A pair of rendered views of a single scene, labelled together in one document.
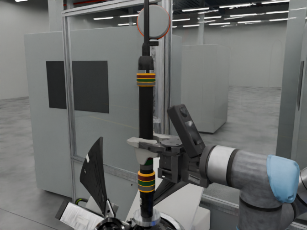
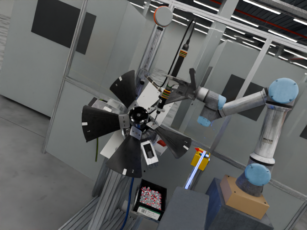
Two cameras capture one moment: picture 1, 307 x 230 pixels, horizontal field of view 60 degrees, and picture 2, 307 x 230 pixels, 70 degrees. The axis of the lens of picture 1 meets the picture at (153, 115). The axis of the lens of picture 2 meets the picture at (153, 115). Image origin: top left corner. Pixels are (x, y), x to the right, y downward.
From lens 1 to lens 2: 77 cm
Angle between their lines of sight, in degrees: 23
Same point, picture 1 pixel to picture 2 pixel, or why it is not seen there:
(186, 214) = (159, 118)
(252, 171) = (214, 97)
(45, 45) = not seen: outside the picture
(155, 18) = (166, 15)
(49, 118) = (28, 40)
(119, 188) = not seen: hidden behind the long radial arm
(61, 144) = (34, 65)
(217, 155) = (203, 90)
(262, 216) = (211, 112)
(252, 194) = (211, 104)
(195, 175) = (191, 95)
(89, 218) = (112, 109)
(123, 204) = not seen: hidden behind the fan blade
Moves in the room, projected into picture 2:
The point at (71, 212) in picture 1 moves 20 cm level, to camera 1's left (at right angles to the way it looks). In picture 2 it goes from (99, 104) to (70, 96)
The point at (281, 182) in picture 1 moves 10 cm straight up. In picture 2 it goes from (221, 102) to (230, 85)
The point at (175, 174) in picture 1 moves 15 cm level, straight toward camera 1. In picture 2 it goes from (184, 93) to (193, 101)
